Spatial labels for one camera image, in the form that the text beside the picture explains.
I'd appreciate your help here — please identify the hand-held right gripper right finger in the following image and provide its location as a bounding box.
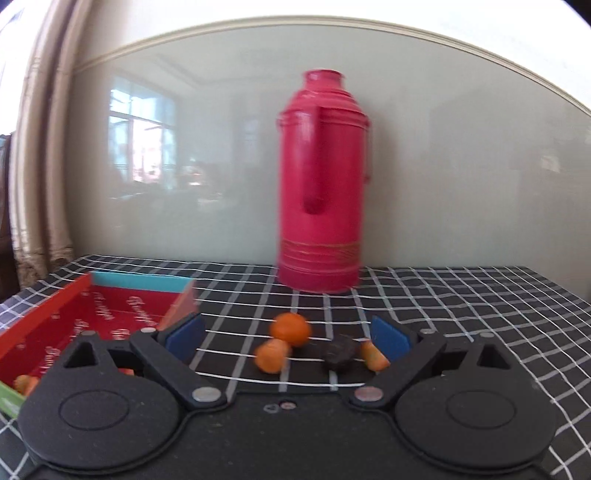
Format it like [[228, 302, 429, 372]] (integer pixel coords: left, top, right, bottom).
[[349, 315, 527, 409]]

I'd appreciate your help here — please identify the dark brown dried fruit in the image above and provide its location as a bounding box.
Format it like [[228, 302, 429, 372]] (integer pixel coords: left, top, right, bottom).
[[322, 336, 358, 371]]

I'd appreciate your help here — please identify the small pale orange fruit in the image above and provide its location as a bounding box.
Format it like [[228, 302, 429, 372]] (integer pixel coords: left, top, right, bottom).
[[359, 340, 391, 371], [254, 339, 291, 374]]

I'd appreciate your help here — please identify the black white checked tablecloth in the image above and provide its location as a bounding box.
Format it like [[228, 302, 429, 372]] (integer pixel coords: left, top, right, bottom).
[[0, 253, 591, 480]]

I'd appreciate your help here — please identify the red thermos flask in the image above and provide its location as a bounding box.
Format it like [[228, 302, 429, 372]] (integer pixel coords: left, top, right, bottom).
[[276, 69, 373, 294]]

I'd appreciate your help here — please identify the dark wooden chair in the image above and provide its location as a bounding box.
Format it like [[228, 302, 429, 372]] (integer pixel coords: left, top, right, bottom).
[[0, 131, 19, 301]]

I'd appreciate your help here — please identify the beige lace curtain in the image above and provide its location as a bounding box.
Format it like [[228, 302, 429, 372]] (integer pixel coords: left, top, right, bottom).
[[0, 0, 95, 296]]

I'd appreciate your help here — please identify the green and red cardboard box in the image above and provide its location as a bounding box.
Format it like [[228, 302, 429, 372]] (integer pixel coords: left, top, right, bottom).
[[0, 271, 200, 418]]

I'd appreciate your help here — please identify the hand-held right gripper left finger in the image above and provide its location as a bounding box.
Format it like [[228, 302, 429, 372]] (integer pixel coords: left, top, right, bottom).
[[46, 313, 227, 409]]

